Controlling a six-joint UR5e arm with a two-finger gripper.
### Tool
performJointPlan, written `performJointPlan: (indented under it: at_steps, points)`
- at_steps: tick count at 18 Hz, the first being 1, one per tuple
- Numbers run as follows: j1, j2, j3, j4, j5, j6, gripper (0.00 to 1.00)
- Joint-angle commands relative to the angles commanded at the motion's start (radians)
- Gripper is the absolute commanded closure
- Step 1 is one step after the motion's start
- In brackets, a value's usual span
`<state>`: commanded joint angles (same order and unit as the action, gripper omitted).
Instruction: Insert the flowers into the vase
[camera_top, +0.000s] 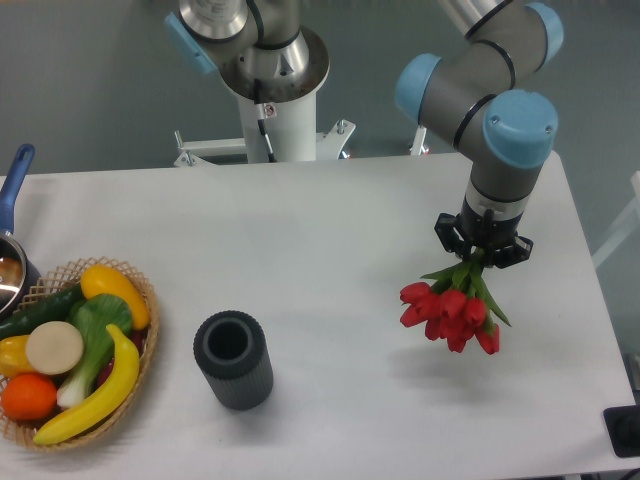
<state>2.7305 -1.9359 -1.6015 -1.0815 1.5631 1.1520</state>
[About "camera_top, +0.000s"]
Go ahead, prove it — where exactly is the black device at edge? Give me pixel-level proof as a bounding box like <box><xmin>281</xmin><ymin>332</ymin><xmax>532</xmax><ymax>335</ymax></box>
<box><xmin>603</xmin><ymin>405</ymin><xmax>639</xmax><ymax>458</ymax></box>

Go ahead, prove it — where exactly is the yellow bell pepper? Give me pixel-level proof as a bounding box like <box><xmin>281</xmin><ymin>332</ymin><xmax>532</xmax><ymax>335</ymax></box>
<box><xmin>0</xmin><ymin>335</ymin><xmax>35</xmax><ymax>378</ymax></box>

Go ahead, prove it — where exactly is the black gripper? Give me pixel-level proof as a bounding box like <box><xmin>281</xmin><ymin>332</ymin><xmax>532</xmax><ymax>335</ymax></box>
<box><xmin>434</xmin><ymin>194</ymin><xmax>534</xmax><ymax>268</ymax></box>

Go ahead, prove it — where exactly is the blue handled saucepan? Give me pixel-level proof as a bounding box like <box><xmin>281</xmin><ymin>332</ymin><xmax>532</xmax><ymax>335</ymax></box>
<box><xmin>1</xmin><ymin>144</ymin><xmax>40</xmax><ymax>321</ymax></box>

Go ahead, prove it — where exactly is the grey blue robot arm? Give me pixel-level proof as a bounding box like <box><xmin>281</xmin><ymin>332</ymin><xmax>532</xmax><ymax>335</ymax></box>
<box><xmin>165</xmin><ymin>1</ymin><xmax>564</xmax><ymax>268</ymax></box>

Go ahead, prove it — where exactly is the woven wicker basket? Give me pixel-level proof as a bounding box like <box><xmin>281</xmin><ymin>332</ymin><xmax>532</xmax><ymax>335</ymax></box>
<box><xmin>1</xmin><ymin>257</ymin><xmax>160</xmax><ymax>452</ymax></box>

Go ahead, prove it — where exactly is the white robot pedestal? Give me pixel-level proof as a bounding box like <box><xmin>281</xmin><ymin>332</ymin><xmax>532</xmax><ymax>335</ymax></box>
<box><xmin>173</xmin><ymin>89</ymin><xmax>431</xmax><ymax>168</ymax></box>

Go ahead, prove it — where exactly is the orange fruit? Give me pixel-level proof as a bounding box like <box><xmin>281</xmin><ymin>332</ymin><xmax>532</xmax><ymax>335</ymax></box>
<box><xmin>1</xmin><ymin>373</ymin><xmax>57</xmax><ymax>421</ymax></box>

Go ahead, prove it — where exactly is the yellow banana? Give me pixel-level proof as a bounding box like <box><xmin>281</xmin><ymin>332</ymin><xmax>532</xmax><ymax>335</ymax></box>
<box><xmin>33</xmin><ymin>324</ymin><xmax>140</xmax><ymax>446</ymax></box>

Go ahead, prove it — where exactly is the beige round lid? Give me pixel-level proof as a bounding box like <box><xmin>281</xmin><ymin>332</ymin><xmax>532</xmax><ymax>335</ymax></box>
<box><xmin>25</xmin><ymin>321</ymin><xmax>84</xmax><ymax>375</ymax></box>

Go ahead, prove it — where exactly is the dark grey ribbed vase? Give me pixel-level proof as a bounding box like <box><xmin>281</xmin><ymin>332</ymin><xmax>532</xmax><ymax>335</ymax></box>
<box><xmin>193</xmin><ymin>310</ymin><xmax>274</xmax><ymax>411</ymax></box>

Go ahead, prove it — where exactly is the red tulip bouquet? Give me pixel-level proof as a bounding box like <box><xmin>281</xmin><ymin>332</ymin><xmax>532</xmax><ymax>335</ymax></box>
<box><xmin>399</xmin><ymin>249</ymin><xmax>510</xmax><ymax>355</ymax></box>

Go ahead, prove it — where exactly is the green cucumber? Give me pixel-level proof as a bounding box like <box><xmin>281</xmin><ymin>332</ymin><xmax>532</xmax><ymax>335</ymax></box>
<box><xmin>1</xmin><ymin>283</ymin><xmax>84</xmax><ymax>340</ymax></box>

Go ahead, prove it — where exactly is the green bok choy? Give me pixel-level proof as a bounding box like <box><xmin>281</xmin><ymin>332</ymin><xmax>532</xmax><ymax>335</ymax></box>
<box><xmin>57</xmin><ymin>294</ymin><xmax>132</xmax><ymax>410</ymax></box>

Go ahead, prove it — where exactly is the white frame at right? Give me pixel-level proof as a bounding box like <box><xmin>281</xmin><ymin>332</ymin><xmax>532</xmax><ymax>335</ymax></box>
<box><xmin>592</xmin><ymin>171</ymin><xmax>639</xmax><ymax>269</ymax></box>

